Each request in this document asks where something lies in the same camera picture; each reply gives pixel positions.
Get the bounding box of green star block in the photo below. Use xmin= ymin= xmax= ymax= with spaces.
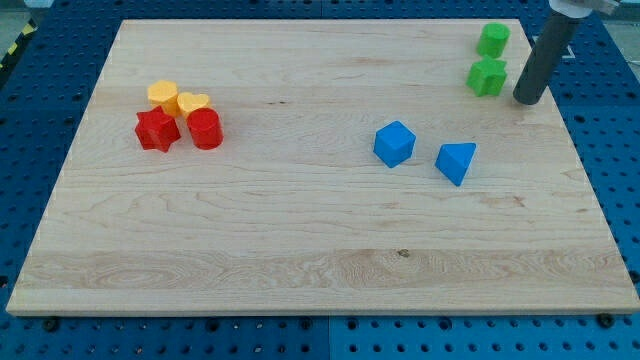
xmin=466 ymin=56 xmax=507 ymax=97

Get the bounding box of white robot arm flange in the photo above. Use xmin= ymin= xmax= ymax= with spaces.
xmin=549 ymin=0 xmax=620 ymax=19

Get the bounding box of red star block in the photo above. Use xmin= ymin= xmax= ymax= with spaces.
xmin=134 ymin=106 xmax=181 ymax=152

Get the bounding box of light wooden board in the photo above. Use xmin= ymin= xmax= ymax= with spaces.
xmin=7 ymin=19 xmax=639 ymax=317

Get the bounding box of blue cube block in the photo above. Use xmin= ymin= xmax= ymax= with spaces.
xmin=373 ymin=121 xmax=416 ymax=168

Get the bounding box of red cylinder block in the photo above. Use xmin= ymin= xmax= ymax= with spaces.
xmin=187 ymin=108 xmax=224 ymax=150

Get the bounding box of blue triangular prism block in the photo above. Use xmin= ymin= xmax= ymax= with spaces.
xmin=435 ymin=143 xmax=477 ymax=186

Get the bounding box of yellow heart block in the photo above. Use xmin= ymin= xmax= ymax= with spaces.
xmin=177 ymin=92 xmax=211 ymax=119

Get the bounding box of yellow hexagon block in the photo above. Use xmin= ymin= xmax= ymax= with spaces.
xmin=147 ymin=80 xmax=180 ymax=117

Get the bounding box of green cylinder block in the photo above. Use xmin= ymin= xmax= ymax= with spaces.
xmin=476 ymin=22 xmax=511 ymax=58

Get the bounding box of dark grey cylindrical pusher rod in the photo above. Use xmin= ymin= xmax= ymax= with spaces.
xmin=513 ymin=10 xmax=581 ymax=105

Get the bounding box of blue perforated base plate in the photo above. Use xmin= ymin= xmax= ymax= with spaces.
xmin=1 ymin=0 xmax=639 ymax=359

